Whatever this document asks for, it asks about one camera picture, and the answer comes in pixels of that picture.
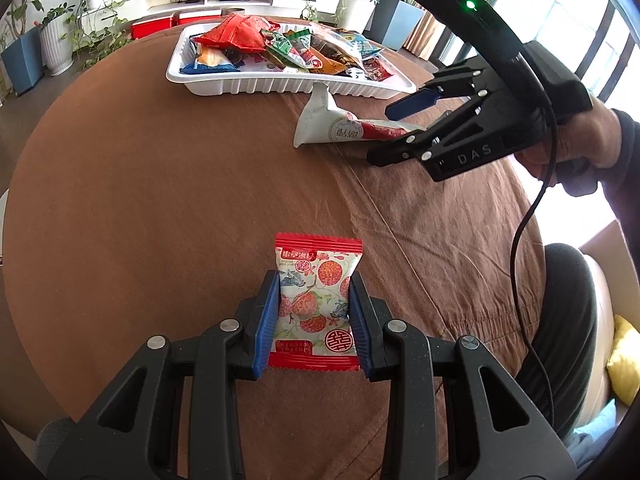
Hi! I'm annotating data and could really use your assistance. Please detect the square blue-grey plant pot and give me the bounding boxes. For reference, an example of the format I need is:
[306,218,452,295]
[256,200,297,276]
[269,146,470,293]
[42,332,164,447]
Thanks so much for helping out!
[367,0,426,52]

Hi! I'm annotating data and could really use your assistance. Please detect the translucent white snack packet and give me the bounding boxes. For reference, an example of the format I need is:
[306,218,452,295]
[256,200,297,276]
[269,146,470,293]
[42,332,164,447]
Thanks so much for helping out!
[309,27,346,48]

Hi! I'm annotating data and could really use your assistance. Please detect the red lychee print packet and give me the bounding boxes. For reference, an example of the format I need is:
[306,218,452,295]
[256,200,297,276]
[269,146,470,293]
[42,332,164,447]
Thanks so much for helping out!
[267,232,363,372]

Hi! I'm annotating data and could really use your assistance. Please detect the person's right hand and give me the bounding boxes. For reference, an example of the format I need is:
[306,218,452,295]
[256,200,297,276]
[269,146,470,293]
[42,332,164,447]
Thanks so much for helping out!
[515,95,621,181]

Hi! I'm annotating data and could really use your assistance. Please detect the yellow cushion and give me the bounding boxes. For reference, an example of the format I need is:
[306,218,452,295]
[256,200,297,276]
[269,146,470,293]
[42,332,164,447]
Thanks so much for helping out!
[606,314,640,406]

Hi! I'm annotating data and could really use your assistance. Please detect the green snack packet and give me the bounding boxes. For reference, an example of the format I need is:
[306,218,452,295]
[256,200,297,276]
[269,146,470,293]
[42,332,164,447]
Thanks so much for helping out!
[262,27,313,68]

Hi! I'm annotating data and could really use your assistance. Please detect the sliding glass balcony door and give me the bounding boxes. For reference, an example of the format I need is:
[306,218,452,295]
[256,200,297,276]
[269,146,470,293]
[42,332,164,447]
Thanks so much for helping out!
[440,0,640,126]

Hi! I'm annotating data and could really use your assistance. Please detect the small brown snack packet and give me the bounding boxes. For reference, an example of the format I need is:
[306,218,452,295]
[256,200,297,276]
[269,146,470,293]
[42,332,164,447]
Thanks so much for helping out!
[365,57,396,81]

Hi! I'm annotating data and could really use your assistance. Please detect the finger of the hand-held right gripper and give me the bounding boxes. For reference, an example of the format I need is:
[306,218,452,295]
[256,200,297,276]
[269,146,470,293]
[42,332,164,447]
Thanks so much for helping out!
[385,57,493,122]
[366,95,483,168]

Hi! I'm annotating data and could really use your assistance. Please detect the red storage box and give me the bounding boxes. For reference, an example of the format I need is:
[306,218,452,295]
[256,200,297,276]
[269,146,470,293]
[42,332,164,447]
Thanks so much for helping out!
[131,16,173,40]
[177,9,222,25]

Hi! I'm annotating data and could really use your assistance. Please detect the plain red snack packet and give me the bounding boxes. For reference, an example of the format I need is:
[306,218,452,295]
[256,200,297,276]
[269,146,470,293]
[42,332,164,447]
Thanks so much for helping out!
[192,14,273,55]

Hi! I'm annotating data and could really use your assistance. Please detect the beige curtain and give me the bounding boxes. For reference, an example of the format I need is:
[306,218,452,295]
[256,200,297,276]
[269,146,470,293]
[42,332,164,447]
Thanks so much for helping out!
[405,0,496,63]

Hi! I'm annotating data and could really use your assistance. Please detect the orange snack packet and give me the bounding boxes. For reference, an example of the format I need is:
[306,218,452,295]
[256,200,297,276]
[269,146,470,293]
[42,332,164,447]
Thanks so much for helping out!
[305,42,361,76]

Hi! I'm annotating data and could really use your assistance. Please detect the large white snack packet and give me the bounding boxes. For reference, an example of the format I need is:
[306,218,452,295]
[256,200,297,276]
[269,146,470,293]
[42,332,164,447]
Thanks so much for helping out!
[292,84,426,148]

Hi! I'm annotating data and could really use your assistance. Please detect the small plant in ribbed pot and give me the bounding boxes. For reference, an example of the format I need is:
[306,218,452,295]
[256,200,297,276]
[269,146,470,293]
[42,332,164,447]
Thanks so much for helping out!
[40,4,76,28]

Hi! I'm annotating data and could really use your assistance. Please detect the white plastic tray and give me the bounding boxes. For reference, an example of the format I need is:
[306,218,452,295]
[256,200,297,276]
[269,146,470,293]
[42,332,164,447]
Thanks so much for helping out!
[166,22,417,97]

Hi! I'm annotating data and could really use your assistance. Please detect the tall leafy houseplant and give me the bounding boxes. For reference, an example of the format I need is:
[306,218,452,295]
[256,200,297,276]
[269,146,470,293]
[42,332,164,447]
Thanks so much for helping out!
[0,0,43,41]

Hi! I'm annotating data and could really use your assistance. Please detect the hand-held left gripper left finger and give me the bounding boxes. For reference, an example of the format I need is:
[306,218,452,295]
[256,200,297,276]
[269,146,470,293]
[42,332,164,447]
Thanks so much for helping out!
[47,269,281,480]

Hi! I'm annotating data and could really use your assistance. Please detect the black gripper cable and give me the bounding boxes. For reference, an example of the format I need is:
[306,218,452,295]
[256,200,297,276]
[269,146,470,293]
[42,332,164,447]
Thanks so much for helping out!
[510,110,561,441]

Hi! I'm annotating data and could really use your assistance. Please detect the tall smooth white pot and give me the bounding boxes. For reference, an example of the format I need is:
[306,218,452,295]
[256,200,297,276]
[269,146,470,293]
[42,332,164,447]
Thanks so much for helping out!
[345,0,377,36]

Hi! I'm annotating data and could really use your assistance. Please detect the person's leg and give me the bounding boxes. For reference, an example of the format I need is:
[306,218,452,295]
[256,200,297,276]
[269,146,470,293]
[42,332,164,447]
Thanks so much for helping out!
[515,242,601,441]

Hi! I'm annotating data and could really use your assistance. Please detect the person's right forearm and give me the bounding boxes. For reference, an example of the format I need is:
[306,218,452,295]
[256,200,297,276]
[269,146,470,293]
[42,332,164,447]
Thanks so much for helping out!
[597,107,640,241]

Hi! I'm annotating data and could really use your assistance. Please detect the beige sofa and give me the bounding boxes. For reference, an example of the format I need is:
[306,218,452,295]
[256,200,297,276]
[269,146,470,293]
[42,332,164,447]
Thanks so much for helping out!
[575,220,640,411]

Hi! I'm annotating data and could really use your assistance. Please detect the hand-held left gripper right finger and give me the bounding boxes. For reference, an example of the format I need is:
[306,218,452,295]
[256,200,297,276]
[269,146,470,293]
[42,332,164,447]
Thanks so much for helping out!
[348,272,578,480]

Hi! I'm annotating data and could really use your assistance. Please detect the white ribbed plant pot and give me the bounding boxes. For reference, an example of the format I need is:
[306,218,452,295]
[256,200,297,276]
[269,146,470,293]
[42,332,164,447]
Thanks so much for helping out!
[40,22,75,77]

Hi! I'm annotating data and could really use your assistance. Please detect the black mesh office chair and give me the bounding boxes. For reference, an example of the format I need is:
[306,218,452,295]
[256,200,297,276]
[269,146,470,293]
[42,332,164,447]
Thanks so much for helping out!
[35,417,76,471]

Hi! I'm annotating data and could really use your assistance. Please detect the light blue cloth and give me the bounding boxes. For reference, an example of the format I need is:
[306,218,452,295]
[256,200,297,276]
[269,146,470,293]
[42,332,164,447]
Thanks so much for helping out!
[570,400,621,466]

